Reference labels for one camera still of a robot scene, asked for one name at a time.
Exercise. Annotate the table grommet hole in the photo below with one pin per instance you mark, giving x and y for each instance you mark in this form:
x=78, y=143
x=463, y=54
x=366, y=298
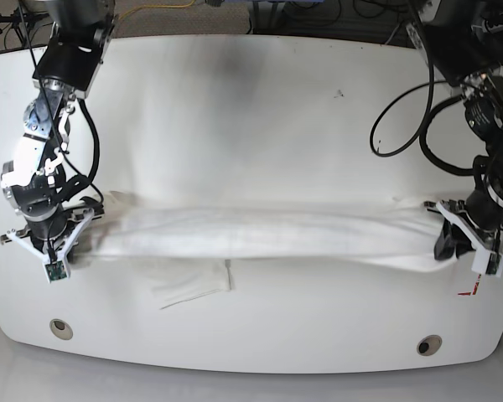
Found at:
x=429, y=345
x=61, y=329

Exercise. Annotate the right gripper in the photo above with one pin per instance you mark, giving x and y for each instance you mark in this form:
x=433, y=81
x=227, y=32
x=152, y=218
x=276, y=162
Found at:
x=53, y=241

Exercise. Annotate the black tripod stand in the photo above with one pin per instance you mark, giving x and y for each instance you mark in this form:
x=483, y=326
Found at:
x=24, y=21

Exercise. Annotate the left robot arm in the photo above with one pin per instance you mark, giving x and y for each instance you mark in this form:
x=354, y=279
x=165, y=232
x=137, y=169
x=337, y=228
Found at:
x=462, y=42

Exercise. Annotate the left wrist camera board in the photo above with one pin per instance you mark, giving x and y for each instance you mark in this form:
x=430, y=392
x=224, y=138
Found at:
x=487, y=263

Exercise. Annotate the white T-shirt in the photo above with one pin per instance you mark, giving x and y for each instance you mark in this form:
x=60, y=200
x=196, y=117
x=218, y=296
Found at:
x=184, y=254

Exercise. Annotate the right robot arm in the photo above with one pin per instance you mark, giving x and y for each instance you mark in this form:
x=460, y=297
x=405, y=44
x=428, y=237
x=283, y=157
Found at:
x=35, y=182

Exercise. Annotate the white power strip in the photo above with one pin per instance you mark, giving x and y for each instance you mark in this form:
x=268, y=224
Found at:
x=494, y=23

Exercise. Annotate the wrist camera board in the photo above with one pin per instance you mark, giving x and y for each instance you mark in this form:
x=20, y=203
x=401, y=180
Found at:
x=58, y=270
x=487, y=263

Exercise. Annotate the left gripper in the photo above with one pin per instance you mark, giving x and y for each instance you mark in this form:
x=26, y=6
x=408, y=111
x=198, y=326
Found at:
x=471, y=224

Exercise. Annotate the left table grommet hole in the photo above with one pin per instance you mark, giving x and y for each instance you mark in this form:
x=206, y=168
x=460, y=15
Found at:
x=61, y=329

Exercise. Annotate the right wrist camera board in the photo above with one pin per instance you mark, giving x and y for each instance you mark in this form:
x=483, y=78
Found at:
x=58, y=270

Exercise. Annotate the right table grommet hole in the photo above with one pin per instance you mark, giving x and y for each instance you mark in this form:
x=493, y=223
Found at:
x=429, y=345

